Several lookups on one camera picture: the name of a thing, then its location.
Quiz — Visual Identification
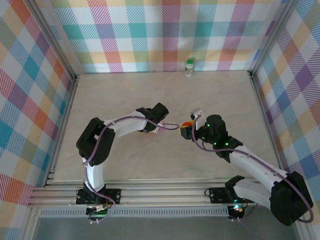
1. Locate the white vitamin bottle green cap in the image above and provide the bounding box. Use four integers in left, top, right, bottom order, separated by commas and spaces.
184, 58, 195, 77

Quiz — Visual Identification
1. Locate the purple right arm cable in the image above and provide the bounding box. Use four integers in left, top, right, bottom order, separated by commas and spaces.
192, 114, 315, 223

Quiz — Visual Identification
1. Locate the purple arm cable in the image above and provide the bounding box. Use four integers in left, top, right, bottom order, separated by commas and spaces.
83, 116, 180, 225
192, 114, 315, 223

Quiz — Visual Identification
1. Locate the aluminium side rail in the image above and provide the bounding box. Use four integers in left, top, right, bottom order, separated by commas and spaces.
43, 73, 81, 188
248, 71, 285, 176

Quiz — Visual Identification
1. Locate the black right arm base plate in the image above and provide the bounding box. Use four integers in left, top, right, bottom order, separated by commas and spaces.
208, 186, 256, 204

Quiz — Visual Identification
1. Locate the aluminium mounting rail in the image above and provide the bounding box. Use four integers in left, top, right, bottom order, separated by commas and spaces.
26, 176, 305, 208

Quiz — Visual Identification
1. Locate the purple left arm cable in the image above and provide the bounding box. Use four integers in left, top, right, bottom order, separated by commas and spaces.
83, 116, 180, 225

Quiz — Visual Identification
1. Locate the grey slotted cable duct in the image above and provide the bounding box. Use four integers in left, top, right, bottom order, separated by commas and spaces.
39, 208, 230, 218

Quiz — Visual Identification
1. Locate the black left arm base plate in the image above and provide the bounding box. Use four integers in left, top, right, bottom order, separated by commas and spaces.
76, 188, 123, 206

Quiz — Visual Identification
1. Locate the aluminium corner post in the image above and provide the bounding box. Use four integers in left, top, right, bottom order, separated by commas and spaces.
249, 0, 301, 76
24, 0, 81, 82

